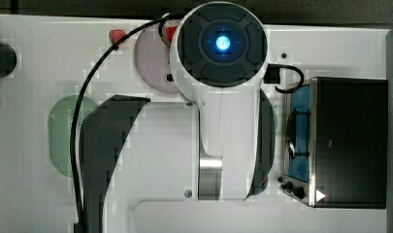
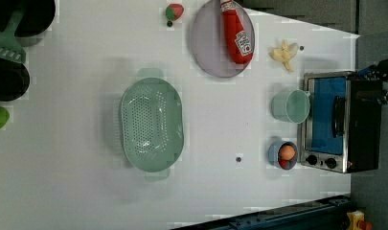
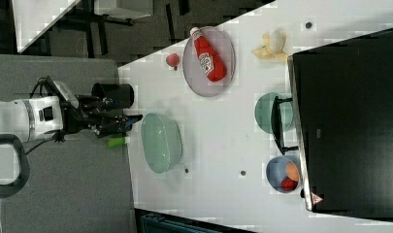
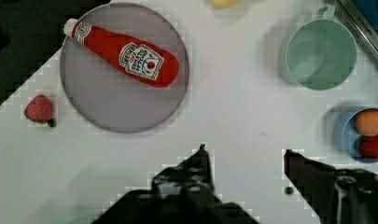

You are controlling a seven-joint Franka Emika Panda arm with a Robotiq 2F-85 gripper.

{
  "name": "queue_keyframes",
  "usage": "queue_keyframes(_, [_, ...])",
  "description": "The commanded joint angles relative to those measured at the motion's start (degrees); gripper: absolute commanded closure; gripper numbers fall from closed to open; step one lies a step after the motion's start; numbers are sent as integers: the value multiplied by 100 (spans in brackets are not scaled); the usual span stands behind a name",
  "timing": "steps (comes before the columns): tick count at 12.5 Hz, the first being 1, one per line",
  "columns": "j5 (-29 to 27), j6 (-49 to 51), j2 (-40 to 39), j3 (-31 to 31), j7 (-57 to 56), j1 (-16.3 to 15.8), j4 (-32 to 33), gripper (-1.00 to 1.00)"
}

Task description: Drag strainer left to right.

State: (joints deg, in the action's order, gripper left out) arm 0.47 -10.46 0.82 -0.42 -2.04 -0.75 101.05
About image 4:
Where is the black toaster oven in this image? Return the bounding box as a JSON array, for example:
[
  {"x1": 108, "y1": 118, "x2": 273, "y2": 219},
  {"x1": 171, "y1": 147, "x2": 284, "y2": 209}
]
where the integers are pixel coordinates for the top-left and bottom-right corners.
[{"x1": 335, "y1": 0, "x2": 378, "y2": 61}]

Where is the peeled toy banana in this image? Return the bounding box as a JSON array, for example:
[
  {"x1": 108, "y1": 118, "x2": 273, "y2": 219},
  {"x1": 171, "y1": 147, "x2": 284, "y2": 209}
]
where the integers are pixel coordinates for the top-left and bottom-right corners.
[{"x1": 211, "y1": 0, "x2": 240, "y2": 8}]

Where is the red plush ketchup bottle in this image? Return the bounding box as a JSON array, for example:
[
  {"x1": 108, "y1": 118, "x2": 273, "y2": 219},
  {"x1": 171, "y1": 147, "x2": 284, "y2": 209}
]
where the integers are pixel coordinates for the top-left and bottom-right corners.
[{"x1": 63, "y1": 19, "x2": 179, "y2": 88}]

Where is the blue bowl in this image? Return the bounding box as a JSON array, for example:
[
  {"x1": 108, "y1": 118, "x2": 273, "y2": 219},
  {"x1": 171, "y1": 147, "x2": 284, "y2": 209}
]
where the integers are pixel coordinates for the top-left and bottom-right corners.
[{"x1": 333, "y1": 106, "x2": 378, "y2": 163}]

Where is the grey round plate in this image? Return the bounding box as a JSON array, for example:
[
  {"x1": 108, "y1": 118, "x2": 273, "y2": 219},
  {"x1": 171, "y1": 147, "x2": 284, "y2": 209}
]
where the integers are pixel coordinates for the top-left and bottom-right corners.
[{"x1": 60, "y1": 3, "x2": 189, "y2": 133}]

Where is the red toy strawberry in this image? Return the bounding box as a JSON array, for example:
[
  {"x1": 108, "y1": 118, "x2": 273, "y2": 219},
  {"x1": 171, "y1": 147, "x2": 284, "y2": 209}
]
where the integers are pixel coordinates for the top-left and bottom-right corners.
[{"x1": 24, "y1": 94, "x2": 53, "y2": 123}]

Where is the small red toy fruit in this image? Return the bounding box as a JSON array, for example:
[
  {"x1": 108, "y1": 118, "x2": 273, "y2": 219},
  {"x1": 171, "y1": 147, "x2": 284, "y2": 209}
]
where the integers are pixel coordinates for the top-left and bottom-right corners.
[{"x1": 358, "y1": 136, "x2": 378, "y2": 158}]

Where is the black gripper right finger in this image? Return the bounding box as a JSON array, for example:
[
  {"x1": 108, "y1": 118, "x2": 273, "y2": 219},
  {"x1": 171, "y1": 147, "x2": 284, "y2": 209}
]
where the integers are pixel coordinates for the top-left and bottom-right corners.
[{"x1": 284, "y1": 149, "x2": 378, "y2": 224}]

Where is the orange toy fruit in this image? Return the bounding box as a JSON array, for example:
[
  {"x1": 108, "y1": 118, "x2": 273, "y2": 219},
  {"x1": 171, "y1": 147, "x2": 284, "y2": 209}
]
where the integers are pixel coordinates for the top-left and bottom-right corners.
[{"x1": 356, "y1": 109, "x2": 378, "y2": 136}]

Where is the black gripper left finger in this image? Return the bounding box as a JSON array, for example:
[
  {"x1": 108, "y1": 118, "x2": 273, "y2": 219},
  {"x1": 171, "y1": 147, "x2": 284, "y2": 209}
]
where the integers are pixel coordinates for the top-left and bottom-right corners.
[{"x1": 92, "y1": 145, "x2": 259, "y2": 224}]

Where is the green cup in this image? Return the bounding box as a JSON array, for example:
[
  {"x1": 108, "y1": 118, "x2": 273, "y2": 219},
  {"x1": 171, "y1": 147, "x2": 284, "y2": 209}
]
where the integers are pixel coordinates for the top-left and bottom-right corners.
[{"x1": 278, "y1": 4, "x2": 357, "y2": 91}]

